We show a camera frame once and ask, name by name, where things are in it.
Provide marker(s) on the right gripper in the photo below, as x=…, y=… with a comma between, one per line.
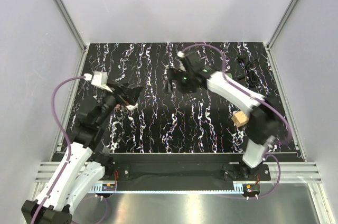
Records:
x=175, y=74

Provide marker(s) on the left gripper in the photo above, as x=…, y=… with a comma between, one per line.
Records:
x=131, y=94

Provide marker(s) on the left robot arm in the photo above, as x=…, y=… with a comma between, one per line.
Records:
x=71, y=155

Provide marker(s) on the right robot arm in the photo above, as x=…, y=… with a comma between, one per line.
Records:
x=264, y=119

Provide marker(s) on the marble pattern mat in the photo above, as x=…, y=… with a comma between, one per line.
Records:
x=178, y=123

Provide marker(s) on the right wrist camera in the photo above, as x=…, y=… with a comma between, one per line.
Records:
x=190, y=64

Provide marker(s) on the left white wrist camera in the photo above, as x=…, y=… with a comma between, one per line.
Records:
x=98, y=79

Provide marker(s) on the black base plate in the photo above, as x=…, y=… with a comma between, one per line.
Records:
x=224, y=166

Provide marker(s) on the aluminium frame rail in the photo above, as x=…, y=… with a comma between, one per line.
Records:
x=281, y=173

